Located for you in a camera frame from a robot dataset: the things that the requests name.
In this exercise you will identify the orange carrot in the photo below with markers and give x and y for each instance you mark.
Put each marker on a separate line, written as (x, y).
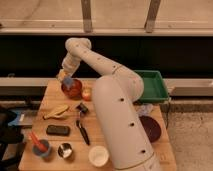
(37, 143)

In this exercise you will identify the clear plastic bag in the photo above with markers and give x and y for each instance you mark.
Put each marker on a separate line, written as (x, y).
(145, 109)

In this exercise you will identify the small metal cup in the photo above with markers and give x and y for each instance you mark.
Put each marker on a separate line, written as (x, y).
(65, 150)

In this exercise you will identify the black rectangular case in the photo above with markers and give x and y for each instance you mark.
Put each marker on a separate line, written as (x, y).
(58, 130)

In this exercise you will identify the blue sponge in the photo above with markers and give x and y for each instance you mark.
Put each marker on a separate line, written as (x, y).
(68, 81)

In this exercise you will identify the green tray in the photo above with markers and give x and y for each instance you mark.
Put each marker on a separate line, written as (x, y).
(155, 90)

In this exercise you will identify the white cup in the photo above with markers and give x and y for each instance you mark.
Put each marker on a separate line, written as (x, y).
(98, 156)

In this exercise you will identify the banana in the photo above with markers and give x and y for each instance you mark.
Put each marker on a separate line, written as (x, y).
(56, 112)

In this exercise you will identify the small black clip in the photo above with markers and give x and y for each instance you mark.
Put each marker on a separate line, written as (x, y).
(82, 108)

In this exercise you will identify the red bowl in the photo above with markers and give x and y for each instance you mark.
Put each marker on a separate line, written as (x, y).
(72, 89)

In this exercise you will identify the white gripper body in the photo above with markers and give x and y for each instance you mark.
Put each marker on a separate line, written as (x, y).
(70, 64)

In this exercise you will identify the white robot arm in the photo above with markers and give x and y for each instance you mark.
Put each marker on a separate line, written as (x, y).
(113, 95)

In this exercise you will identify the black chair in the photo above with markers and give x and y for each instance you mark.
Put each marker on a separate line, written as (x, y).
(8, 135)

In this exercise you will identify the blue cup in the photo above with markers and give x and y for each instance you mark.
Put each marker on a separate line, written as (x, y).
(38, 153)

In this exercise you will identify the black handled tool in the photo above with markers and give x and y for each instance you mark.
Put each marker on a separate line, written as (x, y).
(82, 129)

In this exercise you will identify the apple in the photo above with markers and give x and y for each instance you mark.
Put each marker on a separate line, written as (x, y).
(87, 94)

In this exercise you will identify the purple bowl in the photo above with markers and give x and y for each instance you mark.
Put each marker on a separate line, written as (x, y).
(151, 127)

